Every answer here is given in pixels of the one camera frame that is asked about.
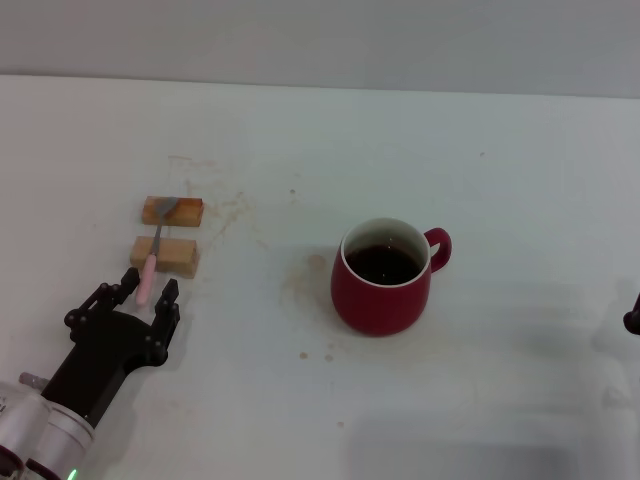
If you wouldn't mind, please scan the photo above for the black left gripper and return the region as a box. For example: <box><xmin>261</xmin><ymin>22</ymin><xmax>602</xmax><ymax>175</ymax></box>
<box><xmin>42</xmin><ymin>267</ymin><xmax>181</xmax><ymax>432</ymax></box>

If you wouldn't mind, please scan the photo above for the pink handled metal spoon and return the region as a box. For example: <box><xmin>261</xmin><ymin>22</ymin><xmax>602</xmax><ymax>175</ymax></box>
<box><xmin>133</xmin><ymin>196</ymin><xmax>180</xmax><ymax>307</ymax></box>

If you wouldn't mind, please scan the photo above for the red ceramic cup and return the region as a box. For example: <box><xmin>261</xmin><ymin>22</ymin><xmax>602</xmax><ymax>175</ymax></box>
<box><xmin>329</xmin><ymin>215</ymin><xmax>453</xmax><ymax>337</ymax></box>

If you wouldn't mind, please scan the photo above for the plain wooden block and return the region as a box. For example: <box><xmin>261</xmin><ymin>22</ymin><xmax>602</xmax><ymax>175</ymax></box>
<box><xmin>129</xmin><ymin>235</ymin><xmax>200</xmax><ymax>279</ymax></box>

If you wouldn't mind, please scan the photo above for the wooden block with red stain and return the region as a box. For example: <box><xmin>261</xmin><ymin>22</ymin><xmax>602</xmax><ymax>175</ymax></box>
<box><xmin>141</xmin><ymin>196</ymin><xmax>205</xmax><ymax>229</ymax></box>

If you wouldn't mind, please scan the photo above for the dark coffee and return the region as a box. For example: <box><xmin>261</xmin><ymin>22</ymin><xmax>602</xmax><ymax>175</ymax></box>
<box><xmin>344</xmin><ymin>242</ymin><xmax>426</xmax><ymax>286</ymax></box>

